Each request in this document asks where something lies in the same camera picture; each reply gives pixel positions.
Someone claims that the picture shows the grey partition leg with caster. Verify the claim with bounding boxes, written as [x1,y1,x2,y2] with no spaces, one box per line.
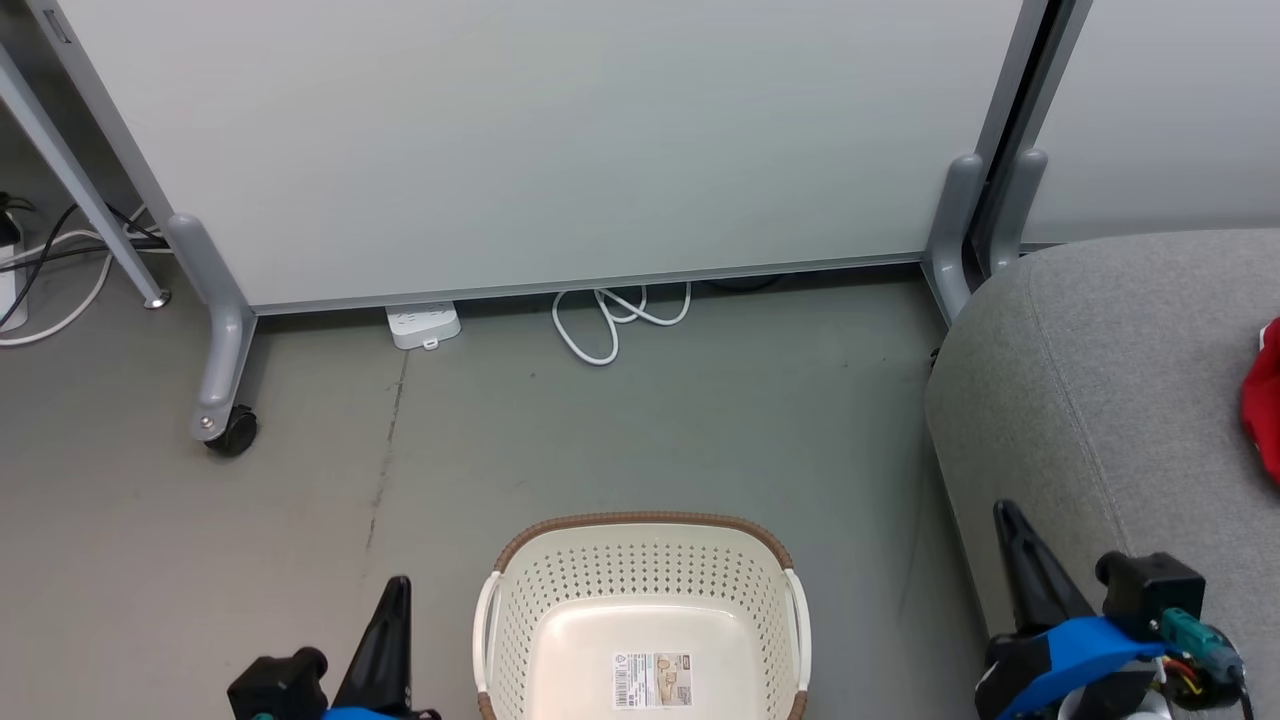
[164,212,258,443]

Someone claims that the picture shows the narrow white partition panel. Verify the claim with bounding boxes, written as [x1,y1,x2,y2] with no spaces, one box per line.
[1018,0,1280,247]

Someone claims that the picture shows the grey partition leg without caster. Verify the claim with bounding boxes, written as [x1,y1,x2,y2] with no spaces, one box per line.
[923,152,988,328]

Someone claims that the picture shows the grey fabric sofa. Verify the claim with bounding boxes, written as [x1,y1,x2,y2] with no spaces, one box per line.
[924,228,1280,720]

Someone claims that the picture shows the white adapter box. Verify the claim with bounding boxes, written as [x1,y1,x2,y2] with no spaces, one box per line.
[0,214,28,333]

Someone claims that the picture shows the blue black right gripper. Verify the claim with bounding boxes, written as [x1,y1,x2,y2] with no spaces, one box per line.
[974,499,1171,720]

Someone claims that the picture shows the wide white partition panel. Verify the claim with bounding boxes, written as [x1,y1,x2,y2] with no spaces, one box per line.
[25,0,1053,317]

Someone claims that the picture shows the white power strip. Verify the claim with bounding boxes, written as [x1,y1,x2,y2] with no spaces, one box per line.
[385,299,464,352]

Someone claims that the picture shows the grey leg of narrow panel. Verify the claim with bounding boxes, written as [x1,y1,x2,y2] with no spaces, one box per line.
[987,149,1049,278]

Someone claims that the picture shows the black floor cables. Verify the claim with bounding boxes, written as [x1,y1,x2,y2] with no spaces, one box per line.
[0,195,169,333]

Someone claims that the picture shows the looped white cable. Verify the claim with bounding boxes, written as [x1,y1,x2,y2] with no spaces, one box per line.
[551,282,694,368]

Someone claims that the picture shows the cream perforated laundry basket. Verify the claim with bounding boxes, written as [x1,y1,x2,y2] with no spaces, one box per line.
[471,511,814,720]

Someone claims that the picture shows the grey slanted stand leg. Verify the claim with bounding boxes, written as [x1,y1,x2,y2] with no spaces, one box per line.
[0,40,172,310]

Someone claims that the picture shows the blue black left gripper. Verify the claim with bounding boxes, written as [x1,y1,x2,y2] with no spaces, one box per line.
[318,575,443,720]

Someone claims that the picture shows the black caster wheel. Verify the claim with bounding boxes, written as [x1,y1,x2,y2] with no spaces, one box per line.
[204,404,260,459]

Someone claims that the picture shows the red white clothing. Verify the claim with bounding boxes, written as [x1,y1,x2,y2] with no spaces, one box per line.
[1240,317,1280,491]

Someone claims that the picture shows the long white floor cable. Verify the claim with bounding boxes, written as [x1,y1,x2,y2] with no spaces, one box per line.
[0,205,151,348]

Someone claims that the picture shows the printed sticker in basket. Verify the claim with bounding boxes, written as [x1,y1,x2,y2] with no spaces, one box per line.
[611,651,694,710]

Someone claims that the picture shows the black right arm cable green plug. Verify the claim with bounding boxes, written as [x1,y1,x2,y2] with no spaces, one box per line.
[1158,607,1253,720]

